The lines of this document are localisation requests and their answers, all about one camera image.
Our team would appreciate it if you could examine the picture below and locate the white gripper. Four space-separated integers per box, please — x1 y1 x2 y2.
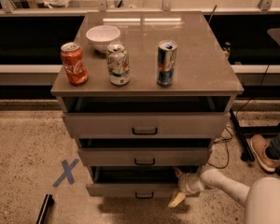
168 168 206 208

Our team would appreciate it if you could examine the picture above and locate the grey bottom drawer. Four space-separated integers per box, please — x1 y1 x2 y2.
86 166 178 199

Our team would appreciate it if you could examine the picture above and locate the grey drawer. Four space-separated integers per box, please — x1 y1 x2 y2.
86 166 178 199
63 112 230 139
77 147 209 166

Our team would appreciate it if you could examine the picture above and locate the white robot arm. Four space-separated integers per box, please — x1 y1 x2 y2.
168 166 280 224

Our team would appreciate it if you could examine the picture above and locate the grey middle drawer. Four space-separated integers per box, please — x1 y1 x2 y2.
77 147 209 166

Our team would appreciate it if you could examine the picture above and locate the grey top drawer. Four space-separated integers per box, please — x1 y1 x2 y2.
63 112 230 139

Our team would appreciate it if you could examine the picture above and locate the grey drawer cabinet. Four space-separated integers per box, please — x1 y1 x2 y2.
51 12 243 199

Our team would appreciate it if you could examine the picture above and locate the black table leg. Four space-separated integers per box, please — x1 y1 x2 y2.
230 109 255 162

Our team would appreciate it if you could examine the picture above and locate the tan shoe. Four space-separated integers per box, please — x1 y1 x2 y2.
250 134 275 173

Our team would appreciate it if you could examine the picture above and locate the blue jeans leg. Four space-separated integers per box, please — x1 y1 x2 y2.
265 134 280 160

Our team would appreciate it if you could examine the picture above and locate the blue tape cross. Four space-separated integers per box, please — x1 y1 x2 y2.
52 159 79 188

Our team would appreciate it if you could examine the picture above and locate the black bar on floor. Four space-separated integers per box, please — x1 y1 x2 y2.
35 194 54 224

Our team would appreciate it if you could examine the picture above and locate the white green soda can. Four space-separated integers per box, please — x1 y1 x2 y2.
106 42 130 86

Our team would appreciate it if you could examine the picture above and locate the blue silver energy drink can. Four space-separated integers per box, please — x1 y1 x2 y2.
157 40 177 87

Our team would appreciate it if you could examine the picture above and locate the white bowl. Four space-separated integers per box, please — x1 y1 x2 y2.
86 25 120 53

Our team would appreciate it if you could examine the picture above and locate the red cola can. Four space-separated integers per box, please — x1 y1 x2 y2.
60 42 89 85

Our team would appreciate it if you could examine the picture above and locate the black floor cable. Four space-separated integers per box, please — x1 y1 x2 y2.
206 47 280 170

